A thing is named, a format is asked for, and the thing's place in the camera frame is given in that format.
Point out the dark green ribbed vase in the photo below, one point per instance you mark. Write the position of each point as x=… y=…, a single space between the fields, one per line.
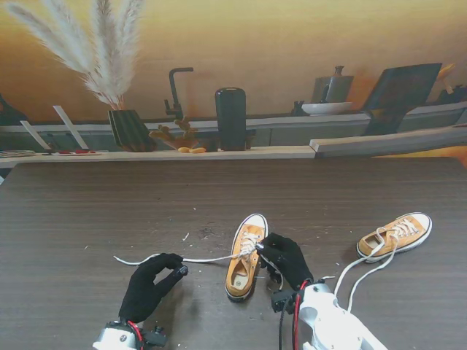
x=127 y=129

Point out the grey wooden plank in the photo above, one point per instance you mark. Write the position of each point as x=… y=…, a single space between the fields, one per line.
x=383 y=144

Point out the white bowl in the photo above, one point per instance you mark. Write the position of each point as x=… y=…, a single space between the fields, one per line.
x=324 y=108

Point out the yellow cactus ornament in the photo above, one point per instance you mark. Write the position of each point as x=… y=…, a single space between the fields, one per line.
x=182 y=138

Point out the red flat strips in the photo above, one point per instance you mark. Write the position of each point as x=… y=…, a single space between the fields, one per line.
x=78 y=152

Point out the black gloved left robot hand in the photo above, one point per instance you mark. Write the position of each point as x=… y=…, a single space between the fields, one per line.
x=146 y=291

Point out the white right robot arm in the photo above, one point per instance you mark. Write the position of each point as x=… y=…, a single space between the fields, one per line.
x=328 y=324

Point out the white pampas grass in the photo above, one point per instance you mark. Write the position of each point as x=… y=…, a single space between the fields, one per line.
x=109 y=54

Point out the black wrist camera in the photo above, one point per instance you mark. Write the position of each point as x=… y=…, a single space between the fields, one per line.
x=282 y=302
x=156 y=337

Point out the black kitchen faucet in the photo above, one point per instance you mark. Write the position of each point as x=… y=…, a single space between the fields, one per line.
x=174 y=91

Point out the grey metal pot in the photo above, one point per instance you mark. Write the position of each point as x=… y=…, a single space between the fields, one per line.
x=335 y=89

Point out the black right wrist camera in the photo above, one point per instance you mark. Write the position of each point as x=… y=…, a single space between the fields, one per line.
x=282 y=302

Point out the yellow oval fruit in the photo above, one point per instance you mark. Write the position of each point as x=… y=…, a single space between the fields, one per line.
x=198 y=149
x=183 y=149

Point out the short white slat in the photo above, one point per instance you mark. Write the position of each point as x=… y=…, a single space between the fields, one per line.
x=35 y=135

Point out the long white slat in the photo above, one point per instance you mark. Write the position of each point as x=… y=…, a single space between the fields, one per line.
x=71 y=127

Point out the dark low stand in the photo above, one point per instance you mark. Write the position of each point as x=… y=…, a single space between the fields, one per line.
x=251 y=140

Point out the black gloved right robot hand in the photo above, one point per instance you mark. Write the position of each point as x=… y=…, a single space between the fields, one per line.
x=292 y=259

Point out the black cylindrical canister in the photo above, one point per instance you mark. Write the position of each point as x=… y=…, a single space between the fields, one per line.
x=230 y=120

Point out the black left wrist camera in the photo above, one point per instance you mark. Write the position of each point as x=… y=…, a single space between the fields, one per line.
x=156 y=337

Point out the small black holder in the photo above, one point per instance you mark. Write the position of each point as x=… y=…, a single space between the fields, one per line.
x=297 y=108

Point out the long white shoelace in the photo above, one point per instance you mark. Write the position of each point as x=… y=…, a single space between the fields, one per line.
x=204 y=259

